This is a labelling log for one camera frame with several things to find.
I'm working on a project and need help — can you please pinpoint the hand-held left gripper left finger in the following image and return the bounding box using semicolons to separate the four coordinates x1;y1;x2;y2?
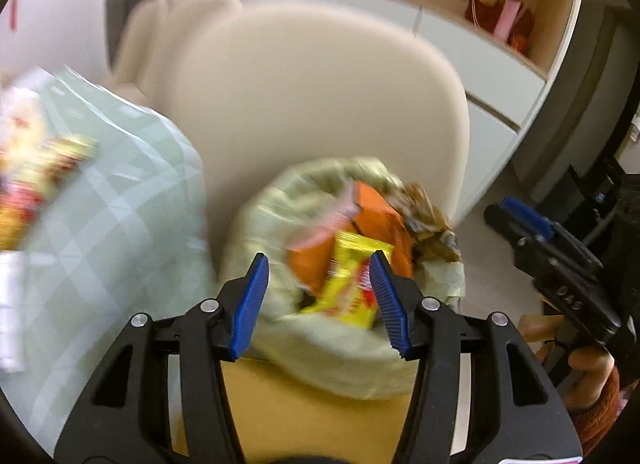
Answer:
54;253;271;464

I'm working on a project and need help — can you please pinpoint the colourful snack packet pile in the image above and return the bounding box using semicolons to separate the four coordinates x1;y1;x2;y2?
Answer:
0;89;98;250

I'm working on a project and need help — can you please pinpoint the wooden shelf cabinet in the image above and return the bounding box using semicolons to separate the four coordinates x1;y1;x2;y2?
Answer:
155;0;588;210

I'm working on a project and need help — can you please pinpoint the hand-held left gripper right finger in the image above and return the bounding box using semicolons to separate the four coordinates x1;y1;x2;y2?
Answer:
368;250;583;464

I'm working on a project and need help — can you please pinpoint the yellow snack packet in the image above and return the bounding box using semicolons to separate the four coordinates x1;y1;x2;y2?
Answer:
300;231;396;330

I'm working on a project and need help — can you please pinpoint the person's right forearm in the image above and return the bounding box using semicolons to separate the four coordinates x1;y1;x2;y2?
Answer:
570;369;627;456

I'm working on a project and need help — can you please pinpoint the orange snack packet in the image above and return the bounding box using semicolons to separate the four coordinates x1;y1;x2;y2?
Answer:
287;181;416;295

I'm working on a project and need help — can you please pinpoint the green checked tablecloth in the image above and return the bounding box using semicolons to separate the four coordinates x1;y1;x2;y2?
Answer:
0;67;216;455

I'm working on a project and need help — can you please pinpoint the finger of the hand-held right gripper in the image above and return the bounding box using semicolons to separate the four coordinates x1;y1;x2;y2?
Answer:
484;197;557;246

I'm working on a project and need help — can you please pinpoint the person's right hand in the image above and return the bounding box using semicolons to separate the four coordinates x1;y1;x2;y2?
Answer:
519;315;617;412

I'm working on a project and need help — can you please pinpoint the brown crumpled wrapper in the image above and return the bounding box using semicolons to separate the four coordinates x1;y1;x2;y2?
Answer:
395;183;461;262

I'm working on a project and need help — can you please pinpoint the trash bin with green bag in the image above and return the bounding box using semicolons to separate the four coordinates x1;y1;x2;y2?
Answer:
220;157;468;400

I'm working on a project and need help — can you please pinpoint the beige dining chair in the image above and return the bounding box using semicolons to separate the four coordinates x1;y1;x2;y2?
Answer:
112;0;246;100
165;0;473;275

